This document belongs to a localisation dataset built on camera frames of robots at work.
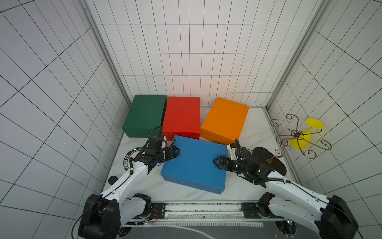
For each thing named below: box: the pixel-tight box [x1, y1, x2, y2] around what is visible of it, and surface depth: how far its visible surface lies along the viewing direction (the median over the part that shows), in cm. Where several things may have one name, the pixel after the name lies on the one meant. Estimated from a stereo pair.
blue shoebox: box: [160, 134, 228, 195], surface depth 78 cm
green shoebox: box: [122, 94, 168, 138], surface depth 102 cm
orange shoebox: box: [200, 97, 250, 146], surface depth 101 cm
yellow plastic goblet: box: [289, 118, 325, 151], surface depth 69 cm
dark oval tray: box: [253, 146, 287, 177], surface depth 90 cm
